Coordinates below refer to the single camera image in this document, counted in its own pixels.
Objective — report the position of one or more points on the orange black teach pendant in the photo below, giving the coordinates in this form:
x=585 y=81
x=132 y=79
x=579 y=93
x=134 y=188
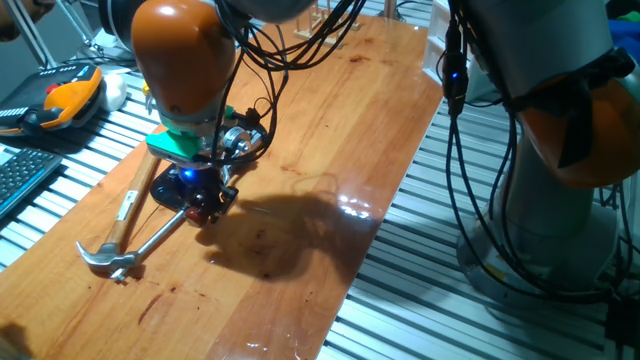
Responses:
x=70 y=97

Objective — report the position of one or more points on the green wrist adapter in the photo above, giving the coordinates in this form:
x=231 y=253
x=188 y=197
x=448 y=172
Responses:
x=170 y=145

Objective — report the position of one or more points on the blue plastic bag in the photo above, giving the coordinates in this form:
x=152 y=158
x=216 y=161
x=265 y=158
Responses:
x=625 y=35

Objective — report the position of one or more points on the glossy wooden board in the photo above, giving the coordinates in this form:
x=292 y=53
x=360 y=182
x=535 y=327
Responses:
x=325 y=125

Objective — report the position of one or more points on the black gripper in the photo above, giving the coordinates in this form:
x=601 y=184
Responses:
x=200 y=181

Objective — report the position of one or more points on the white drawer box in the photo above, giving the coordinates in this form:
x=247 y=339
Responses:
x=435 y=60

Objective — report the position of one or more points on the grey metal stand pole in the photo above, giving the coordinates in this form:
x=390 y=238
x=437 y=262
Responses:
x=30 y=35

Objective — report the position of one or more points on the black C-clamp with screw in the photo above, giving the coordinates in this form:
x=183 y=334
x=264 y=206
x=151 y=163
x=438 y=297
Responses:
x=162 y=192

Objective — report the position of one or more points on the white round object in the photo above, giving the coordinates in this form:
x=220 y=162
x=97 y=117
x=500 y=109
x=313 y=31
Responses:
x=114 y=92

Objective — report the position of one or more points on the wooden post stand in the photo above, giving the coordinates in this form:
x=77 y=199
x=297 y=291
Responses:
x=389 y=10

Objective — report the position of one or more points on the wooden dish rack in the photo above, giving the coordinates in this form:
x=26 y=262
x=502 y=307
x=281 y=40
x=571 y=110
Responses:
x=325 y=42

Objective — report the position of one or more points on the black computer keyboard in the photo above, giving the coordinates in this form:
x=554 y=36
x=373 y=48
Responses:
x=25 y=175

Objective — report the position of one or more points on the black filament spool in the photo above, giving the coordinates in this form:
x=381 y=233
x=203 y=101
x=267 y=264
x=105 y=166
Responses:
x=117 y=20

